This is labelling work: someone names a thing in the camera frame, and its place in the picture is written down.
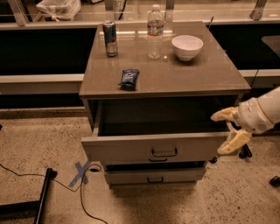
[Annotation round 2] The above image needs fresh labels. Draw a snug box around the white ceramic bowl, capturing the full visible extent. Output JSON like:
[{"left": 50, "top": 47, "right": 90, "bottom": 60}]
[{"left": 171, "top": 35, "right": 204, "bottom": 61}]

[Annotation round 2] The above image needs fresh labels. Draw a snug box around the black caster far right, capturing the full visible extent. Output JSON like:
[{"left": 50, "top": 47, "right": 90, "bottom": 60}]
[{"left": 269, "top": 176, "right": 280, "bottom": 187}]

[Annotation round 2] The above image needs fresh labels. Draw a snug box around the grey drawer cabinet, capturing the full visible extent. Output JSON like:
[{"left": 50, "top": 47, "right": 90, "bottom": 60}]
[{"left": 79, "top": 20, "right": 252, "bottom": 189}]

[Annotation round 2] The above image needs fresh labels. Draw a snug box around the black metal stand left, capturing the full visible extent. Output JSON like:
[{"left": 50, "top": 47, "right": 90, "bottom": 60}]
[{"left": 0, "top": 168, "right": 57, "bottom": 224}]

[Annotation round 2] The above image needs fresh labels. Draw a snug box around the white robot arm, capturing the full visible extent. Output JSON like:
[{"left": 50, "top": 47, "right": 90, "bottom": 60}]
[{"left": 211, "top": 87, "right": 280, "bottom": 155}]

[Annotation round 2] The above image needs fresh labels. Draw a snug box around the black floor cable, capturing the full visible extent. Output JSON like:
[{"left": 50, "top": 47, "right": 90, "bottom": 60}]
[{"left": 0, "top": 163, "right": 109, "bottom": 224}]

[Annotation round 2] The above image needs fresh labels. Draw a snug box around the white plastic bag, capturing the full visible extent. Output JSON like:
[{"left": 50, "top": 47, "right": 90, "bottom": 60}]
[{"left": 36, "top": 0, "right": 81, "bottom": 21}]

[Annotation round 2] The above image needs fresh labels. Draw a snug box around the black stand leg right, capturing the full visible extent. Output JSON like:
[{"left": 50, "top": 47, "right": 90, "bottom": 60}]
[{"left": 239, "top": 144, "right": 252, "bottom": 159}]

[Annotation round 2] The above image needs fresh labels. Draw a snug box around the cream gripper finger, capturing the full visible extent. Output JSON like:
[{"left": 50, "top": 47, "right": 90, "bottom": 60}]
[
  {"left": 211, "top": 107, "right": 238, "bottom": 122},
  {"left": 217, "top": 129, "right": 252, "bottom": 155}
]

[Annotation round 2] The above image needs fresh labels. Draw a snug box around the silver blue drink can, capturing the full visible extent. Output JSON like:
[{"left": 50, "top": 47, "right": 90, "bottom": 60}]
[{"left": 102, "top": 20, "right": 118, "bottom": 57}]

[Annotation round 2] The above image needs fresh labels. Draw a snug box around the grey top drawer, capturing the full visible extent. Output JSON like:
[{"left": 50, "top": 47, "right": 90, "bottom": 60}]
[{"left": 81, "top": 98, "right": 229, "bottom": 161}]

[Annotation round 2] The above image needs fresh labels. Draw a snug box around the dark blue snack packet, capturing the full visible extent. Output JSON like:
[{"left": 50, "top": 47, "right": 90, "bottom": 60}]
[{"left": 119, "top": 69, "right": 139, "bottom": 91}]

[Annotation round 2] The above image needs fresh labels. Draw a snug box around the grey middle drawer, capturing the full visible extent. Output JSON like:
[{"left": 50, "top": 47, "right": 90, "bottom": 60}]
[{"left": 101, "top": 156, "right": 218, "bottom": 165}]

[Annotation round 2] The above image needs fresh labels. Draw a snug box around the clear plastic water bottle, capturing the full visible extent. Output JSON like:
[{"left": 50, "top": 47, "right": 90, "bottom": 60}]
[{"left": 147, "top": 4, "right": 164, "bottom": 60}]

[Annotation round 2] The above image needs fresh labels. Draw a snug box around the grey drawer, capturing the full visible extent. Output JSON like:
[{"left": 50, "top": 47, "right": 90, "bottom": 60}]
[
  {"left": 101, "top": 156, "right": 218, "bottom": 165},
  {"left": 104, "top": 167, "right": 206, "bottom": 186},
  {"left": 81, "top": 98, "right": 229, "bottom": 161}
]

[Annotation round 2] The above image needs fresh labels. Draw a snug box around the blue tape cross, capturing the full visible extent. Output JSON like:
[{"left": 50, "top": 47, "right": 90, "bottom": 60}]
[{"left": 68, "top": 161, "right": 91, "bottom": 187}]

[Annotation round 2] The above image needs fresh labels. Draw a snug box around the grey bottom drawer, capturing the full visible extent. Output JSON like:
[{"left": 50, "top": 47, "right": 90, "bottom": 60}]
[{"left": 104, "top": 167, "right": 206, "bottom": 186}]

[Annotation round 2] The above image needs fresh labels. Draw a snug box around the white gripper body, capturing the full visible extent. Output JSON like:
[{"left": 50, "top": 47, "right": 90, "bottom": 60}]
[{"left": 234, "top": 97, "right": 275, "bottom": 134}]

